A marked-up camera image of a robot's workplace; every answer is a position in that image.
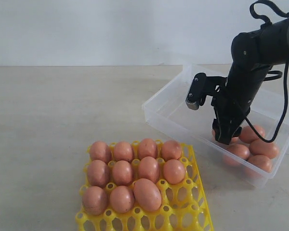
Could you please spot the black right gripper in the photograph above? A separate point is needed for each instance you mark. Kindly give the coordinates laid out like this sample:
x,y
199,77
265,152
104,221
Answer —
x,y
231,107

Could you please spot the brown egg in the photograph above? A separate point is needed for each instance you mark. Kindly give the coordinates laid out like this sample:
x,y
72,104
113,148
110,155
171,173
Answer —
x,y
149,169
147,147
98,173
173,171
147,195
260,161
259,147
122,173
238,150
100,150
171,149
123,151
122,199
247,135
233,140
94,200

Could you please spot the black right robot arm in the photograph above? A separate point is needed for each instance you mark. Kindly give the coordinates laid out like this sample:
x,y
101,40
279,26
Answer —
x,y
254,54

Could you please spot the clear plastic container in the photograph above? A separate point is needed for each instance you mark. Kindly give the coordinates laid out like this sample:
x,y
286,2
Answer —
x,y
167,112

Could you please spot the yellow plastic egg tray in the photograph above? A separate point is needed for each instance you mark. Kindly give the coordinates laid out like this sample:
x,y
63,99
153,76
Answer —
x,y
184,206

